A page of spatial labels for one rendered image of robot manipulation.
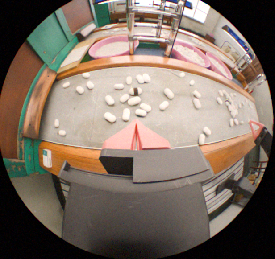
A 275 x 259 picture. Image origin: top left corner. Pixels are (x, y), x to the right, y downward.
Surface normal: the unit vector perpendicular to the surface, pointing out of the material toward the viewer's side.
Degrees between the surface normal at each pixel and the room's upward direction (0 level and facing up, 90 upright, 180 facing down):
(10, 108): 90
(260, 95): 90
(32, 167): 90
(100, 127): 0
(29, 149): 90
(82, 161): 0
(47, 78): 66
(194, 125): 0
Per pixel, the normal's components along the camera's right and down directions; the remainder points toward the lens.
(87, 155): 0.00, -0.86
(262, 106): -1.00, 0.07
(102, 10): 0.07, 0.97
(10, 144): 1.00, 0.00
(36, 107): 0.92, -0.10
